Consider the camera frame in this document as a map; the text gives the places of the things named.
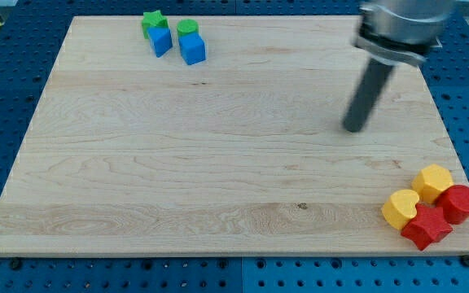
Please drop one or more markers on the green cylinder block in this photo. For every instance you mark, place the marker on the green cylinder block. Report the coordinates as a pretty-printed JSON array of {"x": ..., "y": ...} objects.
[{"x": 186, "y": 27}]

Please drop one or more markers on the green star block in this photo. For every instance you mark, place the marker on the green star block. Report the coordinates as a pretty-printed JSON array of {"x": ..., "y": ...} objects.
[{"x": 153, "y": 19}]

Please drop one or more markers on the red cylinder block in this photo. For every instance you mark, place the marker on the red cylinder block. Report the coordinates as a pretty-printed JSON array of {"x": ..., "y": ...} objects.
[{"x": 455, "y": 204}]

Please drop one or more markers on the yellow hexagon block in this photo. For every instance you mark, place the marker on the yellow hexagon block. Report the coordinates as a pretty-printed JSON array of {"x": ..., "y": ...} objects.
[{"x": 431, "y": 182}]

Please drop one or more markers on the wooden board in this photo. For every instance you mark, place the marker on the wooden board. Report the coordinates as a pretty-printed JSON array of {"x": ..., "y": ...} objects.
[{"x": 132, "y": 155}]

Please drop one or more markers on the blue cube block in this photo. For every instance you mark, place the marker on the blue cube block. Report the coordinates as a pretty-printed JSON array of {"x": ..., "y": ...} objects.
[{"x": 192, "y": 48}]

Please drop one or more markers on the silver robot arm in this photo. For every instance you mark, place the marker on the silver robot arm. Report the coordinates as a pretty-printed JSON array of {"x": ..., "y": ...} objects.
[{"x": 401, "y": 31}]

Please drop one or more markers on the blue wedge block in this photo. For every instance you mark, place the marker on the blue wedge block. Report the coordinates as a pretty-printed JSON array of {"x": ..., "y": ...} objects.
[{"x": 160, "y": 40}]

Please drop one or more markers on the yellow heart block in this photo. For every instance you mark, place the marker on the yellow heart block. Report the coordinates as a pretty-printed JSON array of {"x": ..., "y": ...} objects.
[{"x": 400, "y": 208}]

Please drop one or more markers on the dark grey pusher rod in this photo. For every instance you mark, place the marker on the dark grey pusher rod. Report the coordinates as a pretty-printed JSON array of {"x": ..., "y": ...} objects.
[{"x": 374, "y": 78}]

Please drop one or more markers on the red star block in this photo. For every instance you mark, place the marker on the red star block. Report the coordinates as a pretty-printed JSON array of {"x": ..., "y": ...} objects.
[{"x": 429, "y": 226}]

